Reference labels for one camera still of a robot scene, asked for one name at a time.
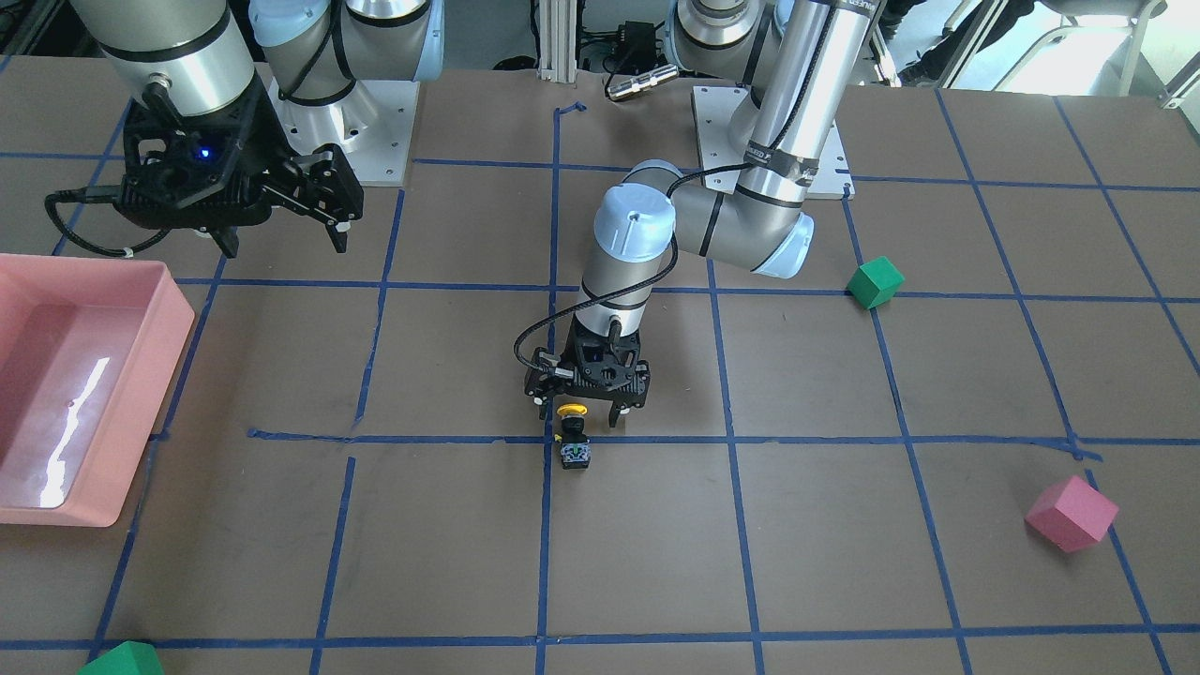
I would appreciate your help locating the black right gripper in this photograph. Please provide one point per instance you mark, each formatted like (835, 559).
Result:
(265, 148)

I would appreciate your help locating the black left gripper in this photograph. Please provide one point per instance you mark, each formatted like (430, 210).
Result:
(618, 412)

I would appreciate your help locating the yellow push button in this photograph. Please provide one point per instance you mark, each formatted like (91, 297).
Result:
(573, 441)

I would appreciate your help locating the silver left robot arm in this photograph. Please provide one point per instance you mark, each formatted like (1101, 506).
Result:
(794, 59)

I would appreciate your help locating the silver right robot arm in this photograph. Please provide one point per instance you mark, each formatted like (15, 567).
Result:
(308, 337)

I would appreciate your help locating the pink plastic bin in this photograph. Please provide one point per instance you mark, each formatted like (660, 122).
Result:
(88, 350)

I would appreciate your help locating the green foam cube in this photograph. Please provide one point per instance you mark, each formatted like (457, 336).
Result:
(127, 658)
(875, 282)

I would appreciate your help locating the silver cylinder connector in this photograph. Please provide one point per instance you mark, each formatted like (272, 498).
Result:
(639, 84)

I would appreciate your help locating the black power adapter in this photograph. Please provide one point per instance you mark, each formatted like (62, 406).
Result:
(636, 45)

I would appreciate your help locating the green foam cube near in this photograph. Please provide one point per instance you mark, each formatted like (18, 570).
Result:
(127, 658)

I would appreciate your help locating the pink foam cube far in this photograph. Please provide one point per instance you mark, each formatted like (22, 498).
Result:
(1072, 514)

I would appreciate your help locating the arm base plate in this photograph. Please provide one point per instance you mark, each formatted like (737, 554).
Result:
(373, 124)
(724, 119)

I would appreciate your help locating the aluminium profile post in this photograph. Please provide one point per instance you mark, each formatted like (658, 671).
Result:
(557, 36)

